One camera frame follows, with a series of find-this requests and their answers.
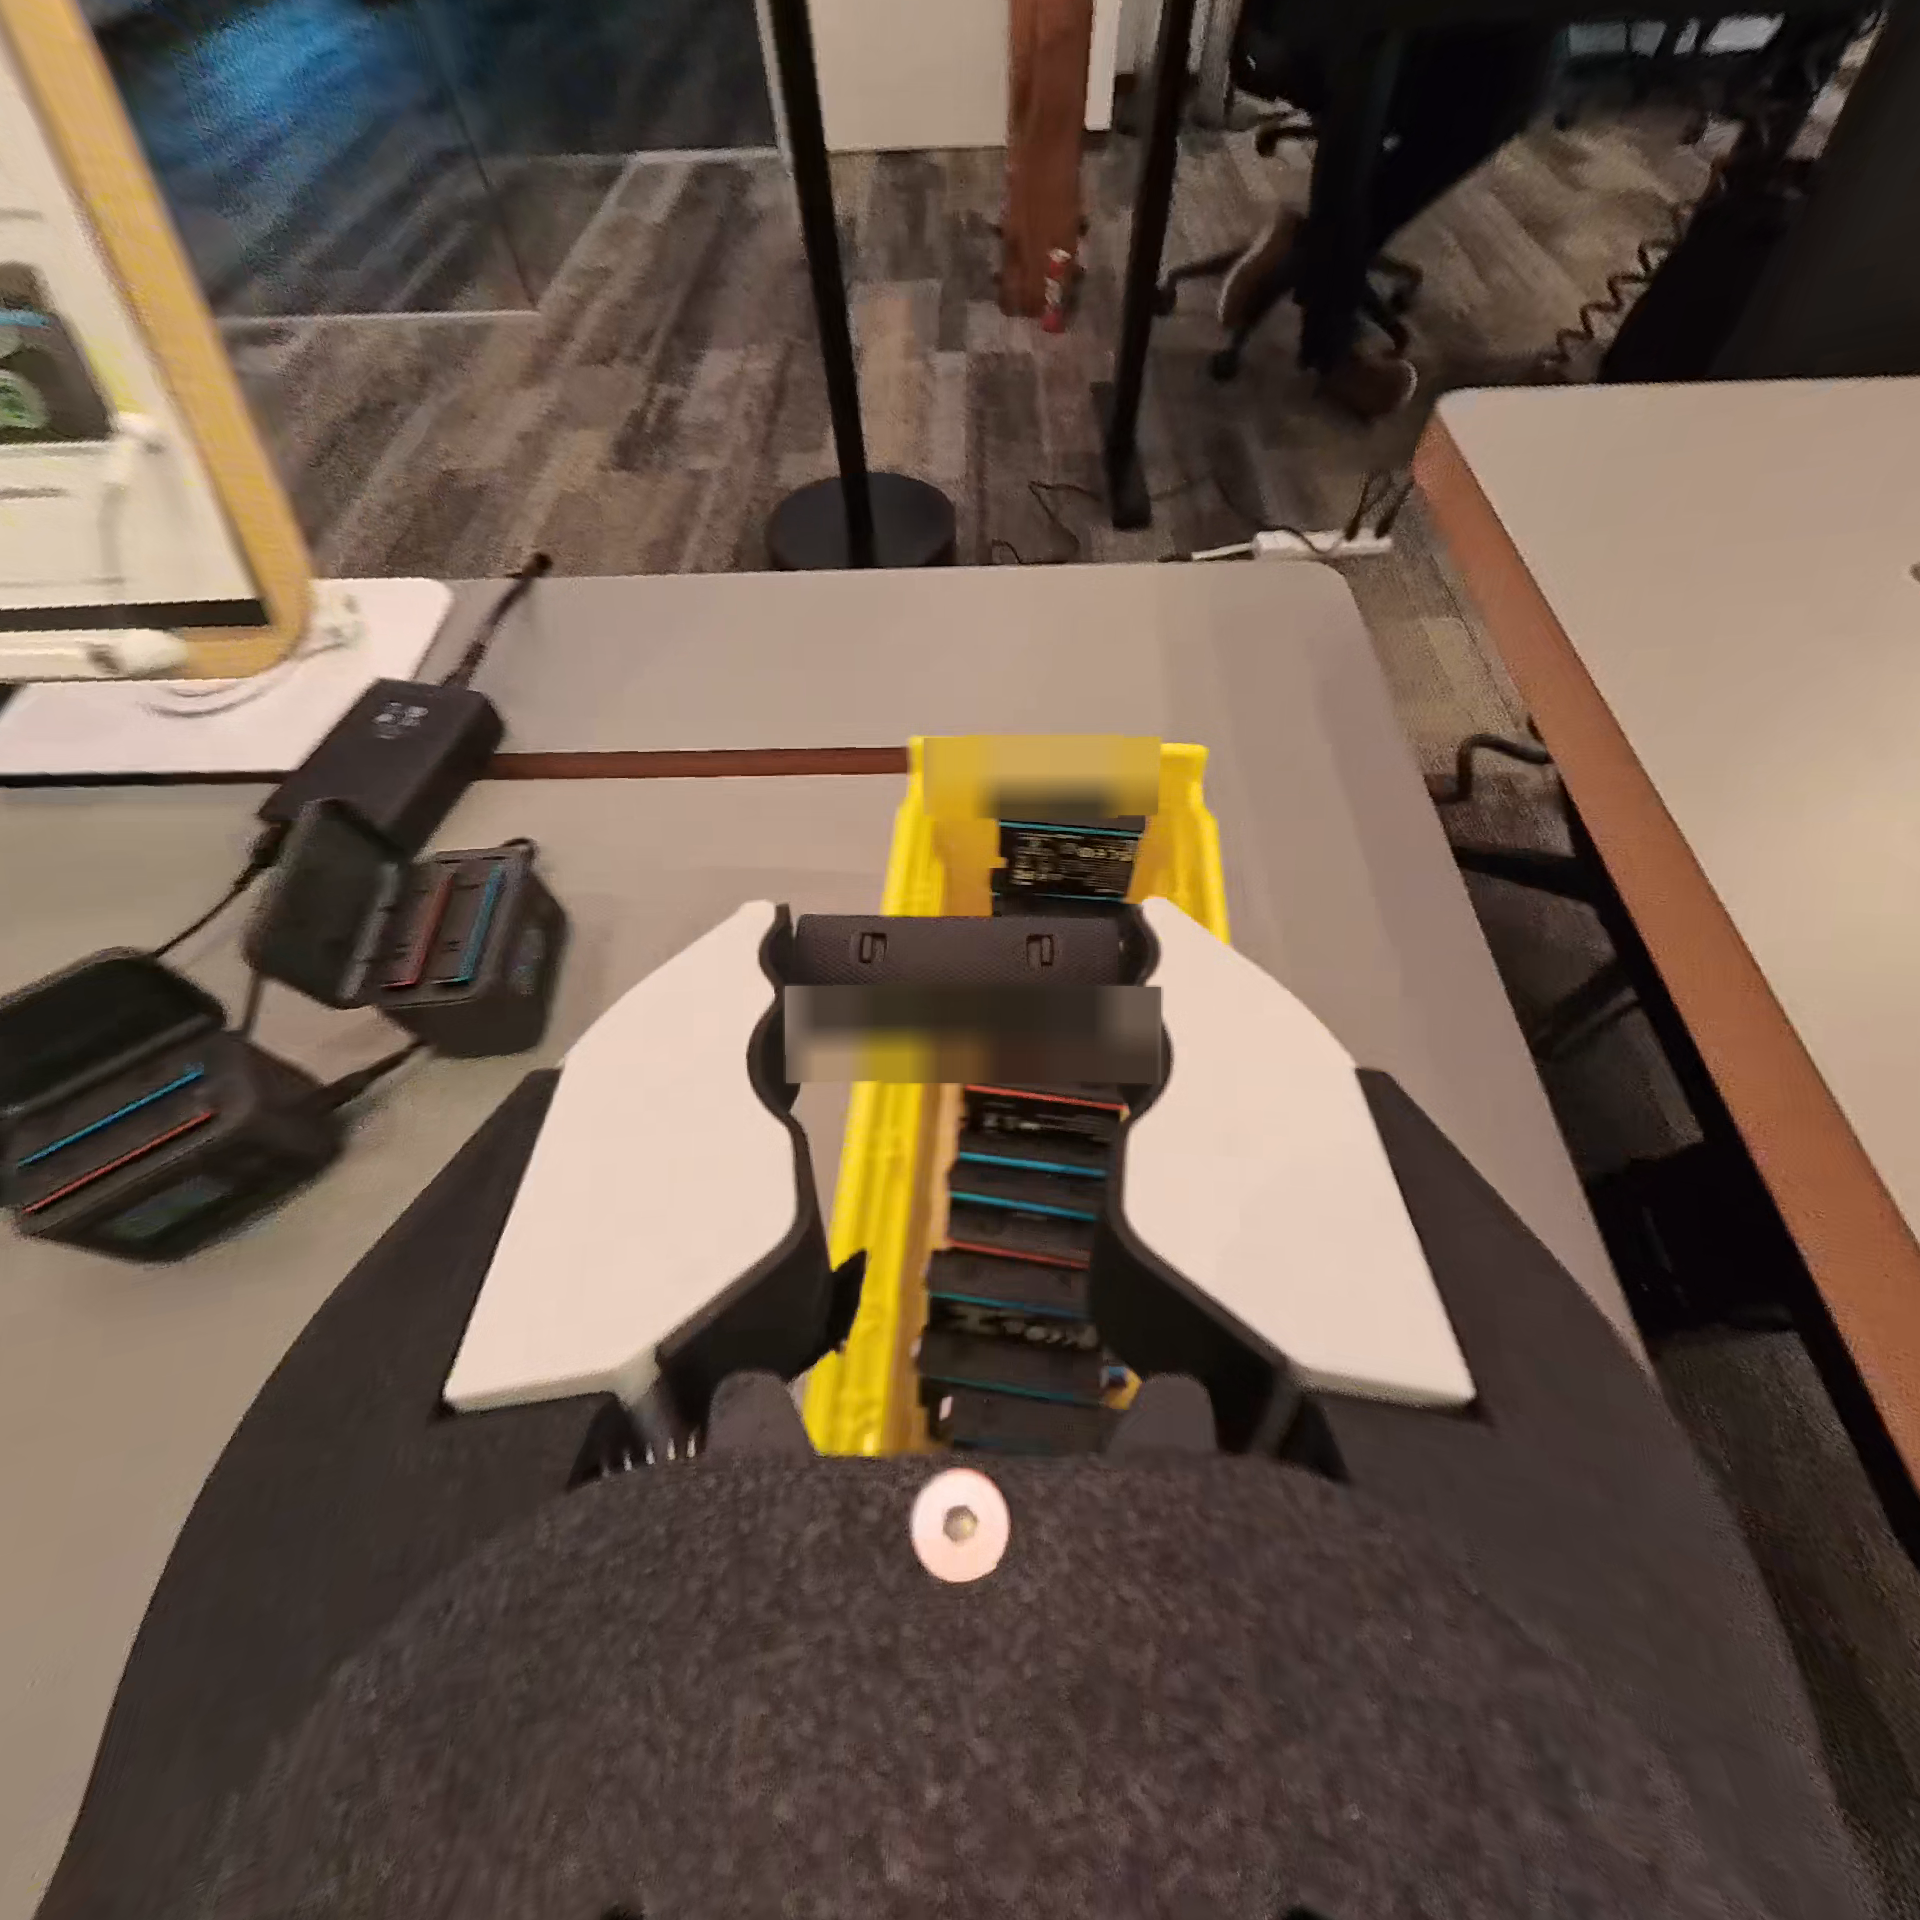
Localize white power strip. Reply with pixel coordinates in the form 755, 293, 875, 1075
1190, 471, 1416, 567

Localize wooden edged desk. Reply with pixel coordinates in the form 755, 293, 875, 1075
1416, 382, 1920, 1488

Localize blue trimmed black battery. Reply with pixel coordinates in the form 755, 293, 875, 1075
17, 1062, 208, 1173
441, 866, 513, 976
787, 908, 1164, 992

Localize yellow plastic bin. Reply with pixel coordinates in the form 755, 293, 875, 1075
803, 735, 1234, 1461

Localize black hub power cable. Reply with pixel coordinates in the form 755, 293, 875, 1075
451, 556, 554, 683

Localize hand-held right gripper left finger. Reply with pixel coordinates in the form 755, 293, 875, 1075
448, 901, 875, 1420

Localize wooden beam leg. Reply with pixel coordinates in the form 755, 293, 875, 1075
1002, 0, 1098, 318

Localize printed instruction sheet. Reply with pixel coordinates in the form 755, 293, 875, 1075
0, 46, 272, 629

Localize black battery charger case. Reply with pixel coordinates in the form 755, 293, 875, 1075
0, 949, 346, 1259
248, 802, 569, 1058

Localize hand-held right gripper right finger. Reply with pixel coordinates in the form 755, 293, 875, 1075
1083, 895, 1475, 1453

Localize black coiled cable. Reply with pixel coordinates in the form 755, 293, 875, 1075
1552, 151, 1672, 380

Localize wooden instruction board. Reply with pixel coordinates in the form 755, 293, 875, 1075
0, 0, 321, 683

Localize orange trimmed black battery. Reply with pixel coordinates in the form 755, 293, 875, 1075
381, 870, 454, 992
19, 1110, 220, 1216

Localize black metal pole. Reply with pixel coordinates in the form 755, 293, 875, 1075
766, 0, 962, 568
1106, 0, 1205, 531

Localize black usb charging hub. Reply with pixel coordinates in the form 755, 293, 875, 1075
258, 678, 506, 860

